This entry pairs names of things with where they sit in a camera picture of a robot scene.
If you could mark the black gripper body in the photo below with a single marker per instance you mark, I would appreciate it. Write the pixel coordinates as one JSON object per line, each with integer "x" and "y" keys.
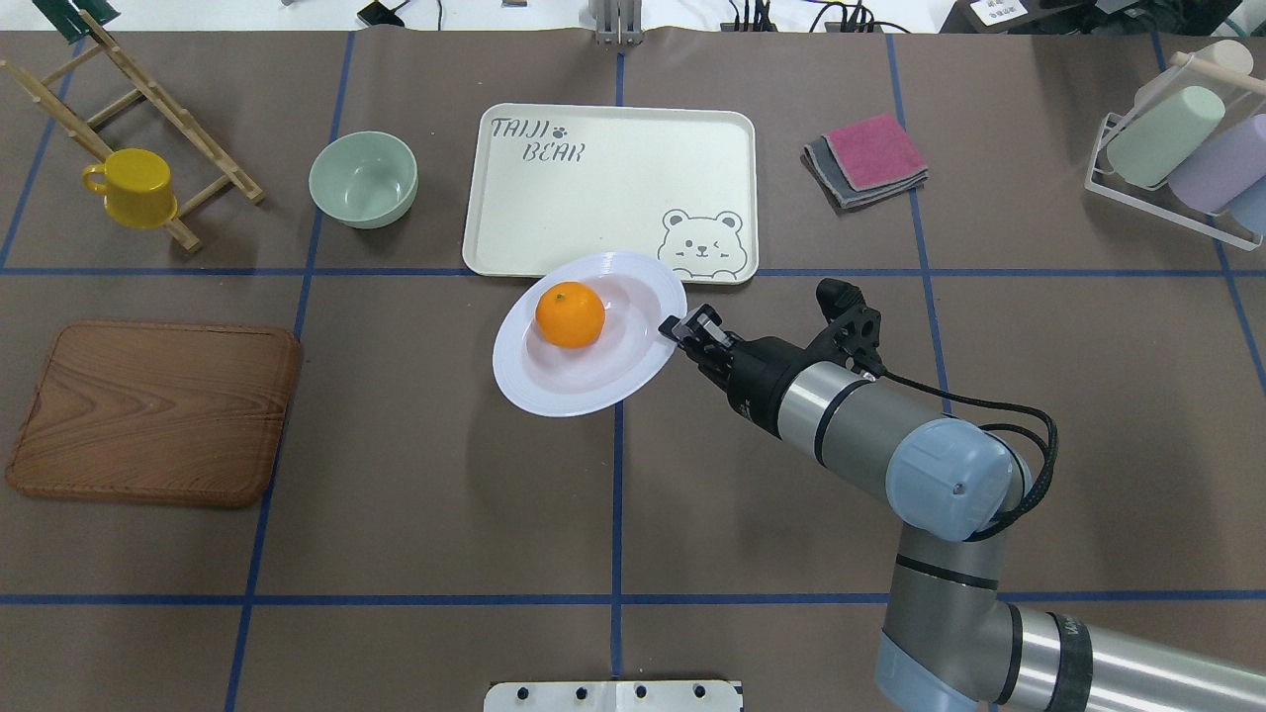
{"x": 757, "y": 374}

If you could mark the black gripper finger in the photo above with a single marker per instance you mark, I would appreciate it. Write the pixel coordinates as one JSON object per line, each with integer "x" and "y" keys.
{"x": 674, "y": 329}
{"x": 704, "y": 327}

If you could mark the white round plate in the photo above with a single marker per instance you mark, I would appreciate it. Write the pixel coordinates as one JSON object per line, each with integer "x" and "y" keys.
{"x": 638, "y": 293}

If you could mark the orange fruit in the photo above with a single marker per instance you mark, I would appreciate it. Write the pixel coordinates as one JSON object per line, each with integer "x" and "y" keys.
{"x": 570, "y": 315}

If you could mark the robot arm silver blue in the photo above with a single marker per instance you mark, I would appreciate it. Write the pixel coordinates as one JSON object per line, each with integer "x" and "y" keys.
{"x": 948, "y": 641}

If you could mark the cream bear tray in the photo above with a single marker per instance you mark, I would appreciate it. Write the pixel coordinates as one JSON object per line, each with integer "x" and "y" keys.
{"x": 553, "y": 183}

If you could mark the brown wooden tray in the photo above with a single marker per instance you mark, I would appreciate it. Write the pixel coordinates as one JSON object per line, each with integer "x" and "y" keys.
{"x": 158, "y": 412}

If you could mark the grey cloth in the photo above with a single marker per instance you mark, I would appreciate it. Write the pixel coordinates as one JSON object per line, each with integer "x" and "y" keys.
{"x": 819, "y": 159}

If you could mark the pink cloth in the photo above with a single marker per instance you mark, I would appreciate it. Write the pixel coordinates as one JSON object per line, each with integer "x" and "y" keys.
{"x": 875, "y": 153}

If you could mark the green ceramic bowl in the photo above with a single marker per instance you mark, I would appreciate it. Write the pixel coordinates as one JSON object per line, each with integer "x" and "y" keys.
{"x": 364, "y": 180}

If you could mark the light green cup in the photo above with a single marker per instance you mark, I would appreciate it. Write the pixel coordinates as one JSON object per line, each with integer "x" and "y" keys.
{"x": 1157, "y": 141}

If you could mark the beige cup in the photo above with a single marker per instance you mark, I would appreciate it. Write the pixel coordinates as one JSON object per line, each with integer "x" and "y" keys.
{"x": 1227, "y": 54}

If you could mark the purple cup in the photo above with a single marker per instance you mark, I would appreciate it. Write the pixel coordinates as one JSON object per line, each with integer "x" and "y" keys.
{"x": 1222, "y": 168}

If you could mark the blue cup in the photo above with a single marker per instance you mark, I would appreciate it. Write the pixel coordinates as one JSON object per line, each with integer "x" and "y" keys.
{"x": 1249, "y": 208}

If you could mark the yellow mug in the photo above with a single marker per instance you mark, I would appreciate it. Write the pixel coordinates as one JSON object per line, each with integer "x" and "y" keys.
{"x": 135, "y": 185}

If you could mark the dark green mug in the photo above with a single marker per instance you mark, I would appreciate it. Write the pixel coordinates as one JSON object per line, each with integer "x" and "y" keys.
{"x": 66, "y": 16}

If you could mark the aluminium frame post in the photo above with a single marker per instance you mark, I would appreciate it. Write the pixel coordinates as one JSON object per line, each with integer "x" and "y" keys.
{"x": 617, "y": 22}

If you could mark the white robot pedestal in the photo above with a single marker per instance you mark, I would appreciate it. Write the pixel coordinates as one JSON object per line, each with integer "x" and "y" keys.
{"x": 616, "y": 695}

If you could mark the white wire cup rack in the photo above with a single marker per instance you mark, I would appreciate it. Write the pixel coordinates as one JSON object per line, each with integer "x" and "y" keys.
{"x": 1243, "y": 96}

